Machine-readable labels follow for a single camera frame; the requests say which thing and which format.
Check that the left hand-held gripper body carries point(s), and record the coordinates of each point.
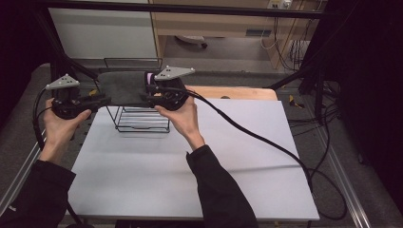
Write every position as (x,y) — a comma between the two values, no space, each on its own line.
(65,106)

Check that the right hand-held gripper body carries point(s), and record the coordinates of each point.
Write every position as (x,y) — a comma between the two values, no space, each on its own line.
(172,95)

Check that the dark grey cloth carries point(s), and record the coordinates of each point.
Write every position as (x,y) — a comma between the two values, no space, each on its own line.
(123,87)

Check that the person's left hand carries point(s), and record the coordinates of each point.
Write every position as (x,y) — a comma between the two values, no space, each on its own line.
(58,133)

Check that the person's right hand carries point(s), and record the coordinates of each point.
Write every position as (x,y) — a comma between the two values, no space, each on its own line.
(185,122)

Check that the office chair base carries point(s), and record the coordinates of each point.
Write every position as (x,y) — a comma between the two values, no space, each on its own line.
(191,39)

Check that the white cabinet panel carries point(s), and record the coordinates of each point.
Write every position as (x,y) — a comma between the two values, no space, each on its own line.
(101,31)

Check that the wooden board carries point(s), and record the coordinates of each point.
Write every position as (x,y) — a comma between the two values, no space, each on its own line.
(240,93)

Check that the light wooden desk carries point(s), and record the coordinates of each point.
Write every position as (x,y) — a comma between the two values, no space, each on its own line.
(215,23)

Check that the white power strip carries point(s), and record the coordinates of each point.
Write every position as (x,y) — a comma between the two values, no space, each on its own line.
(279,3)

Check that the black curtain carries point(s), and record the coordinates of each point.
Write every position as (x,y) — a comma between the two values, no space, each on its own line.
(370,79)

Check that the aluminium rail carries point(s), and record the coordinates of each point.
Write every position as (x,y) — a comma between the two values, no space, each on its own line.
(345,183)
(22,174)

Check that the black metal frame bar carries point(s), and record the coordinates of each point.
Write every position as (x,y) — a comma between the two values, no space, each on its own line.
(190,11)

